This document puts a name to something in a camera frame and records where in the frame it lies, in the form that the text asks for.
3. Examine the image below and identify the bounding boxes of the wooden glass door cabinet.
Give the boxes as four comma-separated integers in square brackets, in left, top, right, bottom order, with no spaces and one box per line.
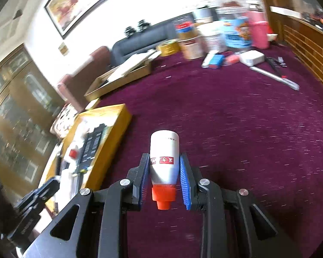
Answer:
[0,43,64,191]

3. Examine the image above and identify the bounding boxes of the black small tool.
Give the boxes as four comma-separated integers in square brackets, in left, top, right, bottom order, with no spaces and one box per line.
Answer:
[265,56,288,77]

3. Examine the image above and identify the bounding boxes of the framed wall painting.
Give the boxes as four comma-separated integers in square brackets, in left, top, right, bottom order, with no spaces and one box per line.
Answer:
[44,0,148,39]

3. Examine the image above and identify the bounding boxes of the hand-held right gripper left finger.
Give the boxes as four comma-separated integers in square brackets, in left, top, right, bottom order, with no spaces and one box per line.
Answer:
[23,153,151,258]

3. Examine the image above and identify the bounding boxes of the yellow tape roll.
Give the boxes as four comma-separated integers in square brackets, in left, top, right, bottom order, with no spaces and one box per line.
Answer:
[156,39,179,57]

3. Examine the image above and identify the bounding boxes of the flat cardboard box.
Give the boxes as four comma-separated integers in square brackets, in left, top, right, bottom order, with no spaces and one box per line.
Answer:
[84,56,152,101]

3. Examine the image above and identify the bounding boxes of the grey round container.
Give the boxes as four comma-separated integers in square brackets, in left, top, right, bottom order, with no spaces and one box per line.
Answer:
[194,7,213,22]

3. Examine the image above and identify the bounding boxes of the white plastic bottle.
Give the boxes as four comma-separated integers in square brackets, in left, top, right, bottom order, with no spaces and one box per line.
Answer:
[61,148,80,168]

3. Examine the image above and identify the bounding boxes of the row of black markers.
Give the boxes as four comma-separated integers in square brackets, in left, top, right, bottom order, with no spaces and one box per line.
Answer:
[73,123,109,175]

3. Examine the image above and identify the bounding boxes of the white bottle green mark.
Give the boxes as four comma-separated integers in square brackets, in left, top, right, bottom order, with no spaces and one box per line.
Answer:
[55,168,80,205]

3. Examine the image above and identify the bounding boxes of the white jar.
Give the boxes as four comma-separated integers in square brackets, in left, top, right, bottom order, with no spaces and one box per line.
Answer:
[198,23,228,53]

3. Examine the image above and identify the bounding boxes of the patterned cushion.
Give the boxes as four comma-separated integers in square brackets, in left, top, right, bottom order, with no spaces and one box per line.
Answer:
[50,103,78,137]

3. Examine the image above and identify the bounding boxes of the orange small packet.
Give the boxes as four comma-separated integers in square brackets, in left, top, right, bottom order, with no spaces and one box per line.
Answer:
[223,52,241,66]

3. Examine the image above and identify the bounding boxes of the yellow box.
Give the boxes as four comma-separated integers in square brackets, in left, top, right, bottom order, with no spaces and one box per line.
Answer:
[39,103,132,215]

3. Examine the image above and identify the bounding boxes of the white and blue small box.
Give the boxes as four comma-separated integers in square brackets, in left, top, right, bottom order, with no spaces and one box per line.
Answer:
[201,51,224,69]

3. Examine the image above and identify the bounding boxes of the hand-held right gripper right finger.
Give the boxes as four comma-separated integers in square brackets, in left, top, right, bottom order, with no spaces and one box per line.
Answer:
[179,153,303,258]

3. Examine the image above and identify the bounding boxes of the carved wooden panel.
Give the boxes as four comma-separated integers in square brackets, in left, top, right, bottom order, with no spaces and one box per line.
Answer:
[269,5,323,97]

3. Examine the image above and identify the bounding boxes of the pink bottle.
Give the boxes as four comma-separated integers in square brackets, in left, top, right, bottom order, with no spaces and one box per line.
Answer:
[246,4,270,49]

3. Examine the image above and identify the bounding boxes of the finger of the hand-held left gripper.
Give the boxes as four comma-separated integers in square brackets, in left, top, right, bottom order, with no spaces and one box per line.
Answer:
[15,191,47,213]
[35,177,62,198]

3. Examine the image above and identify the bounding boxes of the white papers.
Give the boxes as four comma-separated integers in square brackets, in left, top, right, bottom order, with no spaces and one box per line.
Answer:
[108,49,162,82]

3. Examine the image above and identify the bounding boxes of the brown chair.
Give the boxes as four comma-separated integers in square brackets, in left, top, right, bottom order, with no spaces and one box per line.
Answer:
[56,46,111,108]

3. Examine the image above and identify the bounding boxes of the silver pen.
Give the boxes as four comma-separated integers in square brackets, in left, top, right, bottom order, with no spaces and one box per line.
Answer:
[249,66,300,91]

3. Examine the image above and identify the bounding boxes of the blue label plastic jar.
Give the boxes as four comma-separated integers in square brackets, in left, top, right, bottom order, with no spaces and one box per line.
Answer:
[217,5,252,49]

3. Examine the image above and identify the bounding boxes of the white power adapter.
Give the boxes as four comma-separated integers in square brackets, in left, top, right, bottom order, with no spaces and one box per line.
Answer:
[239,51,266,67]

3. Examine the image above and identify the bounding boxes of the dark sofa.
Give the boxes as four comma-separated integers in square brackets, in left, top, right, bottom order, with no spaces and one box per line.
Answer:
[112,12,202,68]

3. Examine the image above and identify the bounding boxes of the white bottle red label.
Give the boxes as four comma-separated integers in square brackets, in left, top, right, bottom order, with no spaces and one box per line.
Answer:
[150,130,180,210]

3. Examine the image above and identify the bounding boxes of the maroon felt table cover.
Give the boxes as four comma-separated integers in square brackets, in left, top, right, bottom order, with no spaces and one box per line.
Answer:
[83,40,323,258]

